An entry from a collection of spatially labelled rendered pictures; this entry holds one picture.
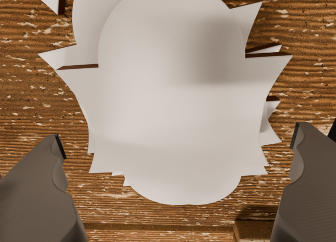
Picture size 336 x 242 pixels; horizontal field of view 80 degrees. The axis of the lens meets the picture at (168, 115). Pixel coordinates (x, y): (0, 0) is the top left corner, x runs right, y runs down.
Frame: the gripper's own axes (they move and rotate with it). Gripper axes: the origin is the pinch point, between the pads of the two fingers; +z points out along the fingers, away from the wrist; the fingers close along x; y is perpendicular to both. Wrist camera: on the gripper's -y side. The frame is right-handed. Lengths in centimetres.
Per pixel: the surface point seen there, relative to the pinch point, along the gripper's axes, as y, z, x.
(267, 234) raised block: 18.7, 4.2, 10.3
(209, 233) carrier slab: 21.3, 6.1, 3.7
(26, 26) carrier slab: -5.6, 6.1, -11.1
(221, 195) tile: 10.1, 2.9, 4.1
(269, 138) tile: 3.0, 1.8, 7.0
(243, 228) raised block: 18.4, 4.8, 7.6
